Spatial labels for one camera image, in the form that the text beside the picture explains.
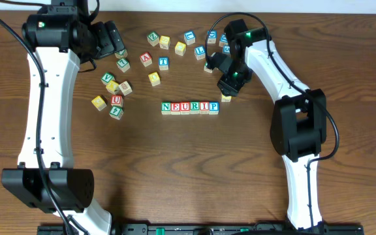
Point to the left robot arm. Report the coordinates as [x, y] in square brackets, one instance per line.
[59, 38]

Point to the blue P block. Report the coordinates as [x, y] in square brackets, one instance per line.
[213, 108]

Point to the blue T block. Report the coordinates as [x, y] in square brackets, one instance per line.
[163, 63]

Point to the blue 5 block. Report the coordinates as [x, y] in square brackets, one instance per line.
[226, 49]

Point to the blue D block tilted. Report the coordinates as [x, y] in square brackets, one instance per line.
[223, 40]

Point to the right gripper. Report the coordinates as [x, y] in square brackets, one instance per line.
[228, 86]

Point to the blue L block middle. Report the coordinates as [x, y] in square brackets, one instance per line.
[200, 52]

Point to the green block upper left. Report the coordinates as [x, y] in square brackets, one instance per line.
[121, 54]

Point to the yellow block beside V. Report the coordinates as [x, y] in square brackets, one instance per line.
[112, 87]

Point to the green 4 block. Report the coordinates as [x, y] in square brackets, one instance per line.
[116, 112]

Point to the yellow block far left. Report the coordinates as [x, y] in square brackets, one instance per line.
[99, 103]

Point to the green V block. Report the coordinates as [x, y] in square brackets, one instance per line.
[106, 78]

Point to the plain wooden picture block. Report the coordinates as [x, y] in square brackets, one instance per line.
[125, 88]

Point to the green 7 block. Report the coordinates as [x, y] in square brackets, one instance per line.
[123, 65]

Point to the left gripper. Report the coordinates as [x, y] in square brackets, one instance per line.
[110, 37]

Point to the blue l block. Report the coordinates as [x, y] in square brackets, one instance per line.
[200, 52]
[189, 37]

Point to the green B block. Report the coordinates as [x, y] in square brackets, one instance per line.
[207, 69]

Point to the red u block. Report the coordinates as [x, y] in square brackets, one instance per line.
[117, 100]
[184, 108]

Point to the red E block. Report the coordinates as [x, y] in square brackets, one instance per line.
[175, 108]

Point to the green Z block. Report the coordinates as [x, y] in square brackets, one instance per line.
[153, 38]

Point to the blue L block top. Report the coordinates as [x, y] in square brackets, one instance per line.
[189, 37]

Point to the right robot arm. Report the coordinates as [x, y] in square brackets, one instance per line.
[298, 125]

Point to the yellow block centre low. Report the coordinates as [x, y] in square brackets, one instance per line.
[154, 78]

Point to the yellow block top left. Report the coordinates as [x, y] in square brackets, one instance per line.
[164, 42]

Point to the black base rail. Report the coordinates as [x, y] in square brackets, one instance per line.
[259, 228]

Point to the green N block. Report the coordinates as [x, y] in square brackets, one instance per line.
[166, 108]

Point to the green R block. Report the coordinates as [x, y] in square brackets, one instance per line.
[194, 107]

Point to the yellow block centre top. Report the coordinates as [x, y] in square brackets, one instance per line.
[180, 48]

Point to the red A block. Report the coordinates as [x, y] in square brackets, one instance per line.
[146, 59]

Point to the red I block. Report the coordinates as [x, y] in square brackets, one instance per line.
[204, 107]

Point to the yellow S block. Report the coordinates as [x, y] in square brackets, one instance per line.
[225, 98]

